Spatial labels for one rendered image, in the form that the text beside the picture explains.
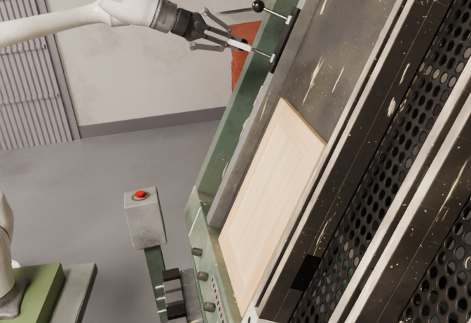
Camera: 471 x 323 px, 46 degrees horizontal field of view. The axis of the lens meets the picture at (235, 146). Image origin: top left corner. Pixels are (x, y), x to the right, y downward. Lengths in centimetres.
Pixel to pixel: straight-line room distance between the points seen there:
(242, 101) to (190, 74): 322
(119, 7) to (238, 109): 60
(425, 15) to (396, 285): 48
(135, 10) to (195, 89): 364
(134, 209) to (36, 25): 72
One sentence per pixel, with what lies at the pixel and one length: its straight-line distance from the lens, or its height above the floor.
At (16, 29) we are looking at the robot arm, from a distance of 158.
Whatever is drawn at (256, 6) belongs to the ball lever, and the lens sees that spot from 166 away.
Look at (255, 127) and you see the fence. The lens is 169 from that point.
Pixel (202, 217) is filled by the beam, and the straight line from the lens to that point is 185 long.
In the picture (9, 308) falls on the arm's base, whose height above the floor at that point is 83.
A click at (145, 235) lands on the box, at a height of 81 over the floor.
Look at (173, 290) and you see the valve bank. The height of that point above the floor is 76.
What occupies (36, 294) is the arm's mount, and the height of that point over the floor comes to 81.
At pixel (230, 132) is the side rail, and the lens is 194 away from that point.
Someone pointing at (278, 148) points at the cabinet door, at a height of 122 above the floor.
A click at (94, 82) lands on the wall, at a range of 524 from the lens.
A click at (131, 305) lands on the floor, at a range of 304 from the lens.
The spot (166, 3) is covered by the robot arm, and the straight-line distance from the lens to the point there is 157.
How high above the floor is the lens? 183
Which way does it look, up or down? 23 degrees down
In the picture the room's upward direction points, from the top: 8 degrees counter-clockwise
